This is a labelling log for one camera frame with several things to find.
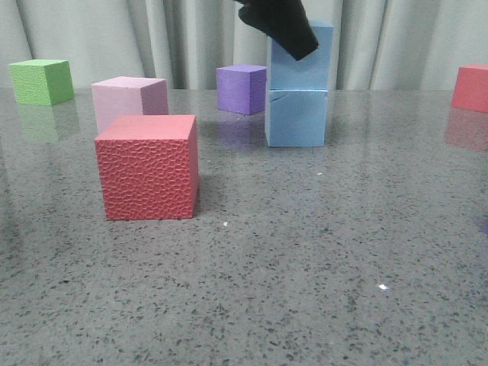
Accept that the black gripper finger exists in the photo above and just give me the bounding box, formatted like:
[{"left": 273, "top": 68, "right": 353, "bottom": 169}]
[{"left": 238, "top": 0, "right": 319, "bottom": 61}]

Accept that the blue foam cube with cut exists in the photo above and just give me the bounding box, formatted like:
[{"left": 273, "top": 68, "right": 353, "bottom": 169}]
[{"left": 265, "top": 89, "right": 329, "bottom": 147}]

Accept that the dark purple foam cube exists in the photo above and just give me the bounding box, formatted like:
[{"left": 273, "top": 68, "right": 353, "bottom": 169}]
[{"left": 216, "top": 64, "right": 267, "bottom": 115}]

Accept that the grey-green curtain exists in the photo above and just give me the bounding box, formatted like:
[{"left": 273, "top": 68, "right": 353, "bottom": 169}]
[{"left": 1, "top": 1, "right": 487, "bottom": 90}]

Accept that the pink foam cube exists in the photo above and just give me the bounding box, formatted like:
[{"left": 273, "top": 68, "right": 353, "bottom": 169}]
[{"left": 91, "top": 76, "right": 169, "bottom": 133}]

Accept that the smooth red foam cube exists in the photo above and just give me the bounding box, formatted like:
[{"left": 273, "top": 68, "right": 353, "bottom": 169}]
[{"left": 451, "top": 64, "right": 488, "bottom": 113}]

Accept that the textured red foam cube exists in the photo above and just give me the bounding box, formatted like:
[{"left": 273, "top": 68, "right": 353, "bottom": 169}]
[{"left": 95, "top": 114, "right": 199, "bottom": 220}]

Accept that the green foam cube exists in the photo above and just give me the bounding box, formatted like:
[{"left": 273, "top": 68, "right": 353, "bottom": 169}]
[{"left": 8, "top": 59, "right": 75, "bottom": 106}]

